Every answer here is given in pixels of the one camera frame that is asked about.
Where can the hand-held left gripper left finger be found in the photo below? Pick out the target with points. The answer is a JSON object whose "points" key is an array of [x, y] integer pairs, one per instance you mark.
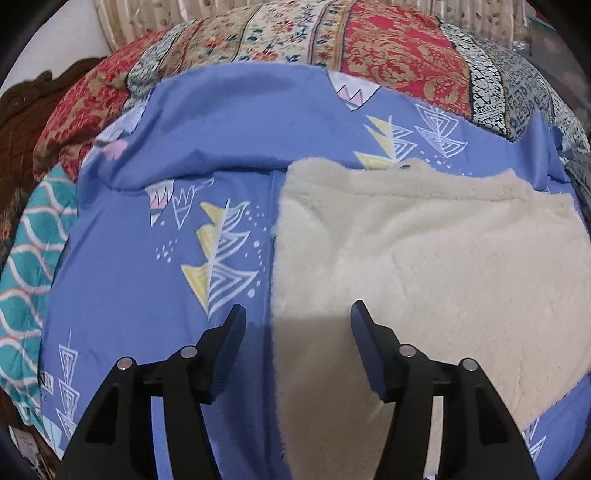
{"points": [[226, 357]]}

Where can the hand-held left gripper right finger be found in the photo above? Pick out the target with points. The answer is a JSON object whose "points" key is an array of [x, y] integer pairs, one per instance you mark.
{"points": [[369, 357]]}

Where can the cream fleece lining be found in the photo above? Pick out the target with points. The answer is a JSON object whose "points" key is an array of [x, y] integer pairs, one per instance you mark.
{"points": [[415, 240]]}

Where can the blue printed bedsheet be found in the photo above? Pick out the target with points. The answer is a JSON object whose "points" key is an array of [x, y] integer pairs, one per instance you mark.
{"points": [[138, 258]]}

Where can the teal wave patterned cloth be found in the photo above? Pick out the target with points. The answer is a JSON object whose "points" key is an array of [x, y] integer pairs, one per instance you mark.
{"points": [[27, 277]]}

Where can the grey quilted jacket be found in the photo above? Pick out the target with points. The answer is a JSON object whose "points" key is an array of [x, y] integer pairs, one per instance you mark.
{"points": [[581, 184]]}

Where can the carved wooden headboard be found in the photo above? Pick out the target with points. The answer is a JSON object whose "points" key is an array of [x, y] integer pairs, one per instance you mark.
{"points": [[18, 138]]}

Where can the red floral patchwork quilt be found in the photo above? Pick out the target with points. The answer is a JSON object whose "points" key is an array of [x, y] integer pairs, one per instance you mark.
{"points": [[392, 50]]}

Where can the beige dotted curtain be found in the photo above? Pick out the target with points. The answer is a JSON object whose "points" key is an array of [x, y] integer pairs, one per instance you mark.
{"points": [[138, 18]]}

